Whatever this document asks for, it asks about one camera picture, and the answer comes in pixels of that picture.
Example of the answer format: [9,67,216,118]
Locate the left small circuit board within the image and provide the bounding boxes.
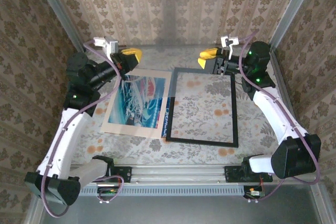
[97,186,119,200]

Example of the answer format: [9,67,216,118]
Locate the blue art print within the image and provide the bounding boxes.
[100,68,169,138]

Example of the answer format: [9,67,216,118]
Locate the aluminium lower frame bar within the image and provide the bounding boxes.
[25,195,50,224]
[311,182,332,224]

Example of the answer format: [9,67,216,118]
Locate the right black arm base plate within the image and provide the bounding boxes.
[224,165,274,184]

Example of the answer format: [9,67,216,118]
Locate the clear acrylic pane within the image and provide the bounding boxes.
[122,0,220,101]

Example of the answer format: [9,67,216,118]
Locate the black picture frame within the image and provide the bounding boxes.
[165,67,239,148]

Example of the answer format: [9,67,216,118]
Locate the left aluminium corner post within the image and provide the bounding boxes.
[30,0,87,54]

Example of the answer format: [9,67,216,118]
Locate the right aluminium corner post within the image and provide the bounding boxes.
[267,0,321,51]

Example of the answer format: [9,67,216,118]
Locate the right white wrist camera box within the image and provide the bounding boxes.
[220,34,241,61]

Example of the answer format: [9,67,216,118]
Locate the grey metal sheet panel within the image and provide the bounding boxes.
[40,195,322,224]

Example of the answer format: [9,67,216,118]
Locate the aluminium corner post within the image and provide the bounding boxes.
[30,0,87,54]
[267,0,321,51]

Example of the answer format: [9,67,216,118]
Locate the floral patterned table cover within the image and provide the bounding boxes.
[58,47,303,166]

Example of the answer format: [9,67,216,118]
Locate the long aluminium mounting rail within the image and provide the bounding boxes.
[39,163,322,186]

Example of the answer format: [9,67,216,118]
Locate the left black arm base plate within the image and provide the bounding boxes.
[85,166,132,184]

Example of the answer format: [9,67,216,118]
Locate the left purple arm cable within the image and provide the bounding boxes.
[40,39,124,219]

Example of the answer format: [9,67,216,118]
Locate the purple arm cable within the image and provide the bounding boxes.
[40,39,124,219]
[237,31,321,204]

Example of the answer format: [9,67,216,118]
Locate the right small circuit board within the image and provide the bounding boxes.
[243,185,265,200]

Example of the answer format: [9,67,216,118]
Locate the grey slotted cable duct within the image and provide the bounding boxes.
[78,184,246,196]

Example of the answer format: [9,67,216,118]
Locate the small circuit board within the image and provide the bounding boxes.
[243,185,265,200]
[97,186,119,200]

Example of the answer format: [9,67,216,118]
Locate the right aluminium table side rail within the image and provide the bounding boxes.
[269,48,300,135]

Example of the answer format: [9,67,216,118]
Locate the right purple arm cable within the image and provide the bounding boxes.
[237,31,321,204]

